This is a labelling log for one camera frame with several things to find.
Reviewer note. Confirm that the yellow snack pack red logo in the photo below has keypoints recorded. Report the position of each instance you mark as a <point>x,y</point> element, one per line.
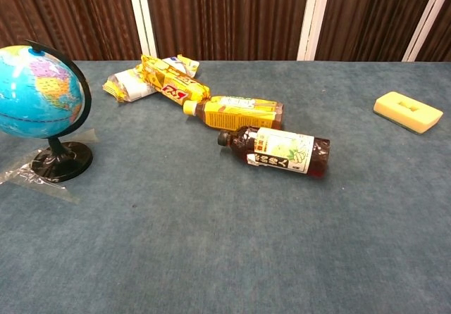
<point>169,81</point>

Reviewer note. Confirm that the white and yellow snack bag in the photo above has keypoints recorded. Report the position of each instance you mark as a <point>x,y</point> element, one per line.
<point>128,83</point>

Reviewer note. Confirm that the white screen frame post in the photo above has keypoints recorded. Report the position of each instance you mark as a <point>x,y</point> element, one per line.
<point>313,14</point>
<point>428,22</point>
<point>141,14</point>

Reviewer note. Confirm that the small white yellow snack packet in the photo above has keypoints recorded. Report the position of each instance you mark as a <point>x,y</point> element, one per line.
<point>186,65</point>

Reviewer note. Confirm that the tea bottle with yellow label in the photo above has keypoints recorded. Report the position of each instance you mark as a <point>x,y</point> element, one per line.
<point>239,115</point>

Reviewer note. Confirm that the brown ribbed screen panel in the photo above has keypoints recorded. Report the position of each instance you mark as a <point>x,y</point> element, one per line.
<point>70,11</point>
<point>373,14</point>
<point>438,43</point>
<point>225,14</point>

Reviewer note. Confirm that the clear adhesive tape strip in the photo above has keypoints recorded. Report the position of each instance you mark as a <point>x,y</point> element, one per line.
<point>60,191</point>
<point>89,136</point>

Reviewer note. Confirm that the blue table cloth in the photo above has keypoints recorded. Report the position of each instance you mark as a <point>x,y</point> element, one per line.
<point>225,229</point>

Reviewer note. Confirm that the dark tea bottle white label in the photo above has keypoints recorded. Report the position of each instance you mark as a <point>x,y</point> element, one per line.
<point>282,150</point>

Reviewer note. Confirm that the yellow sponge with green pad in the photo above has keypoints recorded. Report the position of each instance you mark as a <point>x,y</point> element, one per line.
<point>405,111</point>

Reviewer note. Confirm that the blue globe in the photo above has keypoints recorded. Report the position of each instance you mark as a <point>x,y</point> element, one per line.
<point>38,95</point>

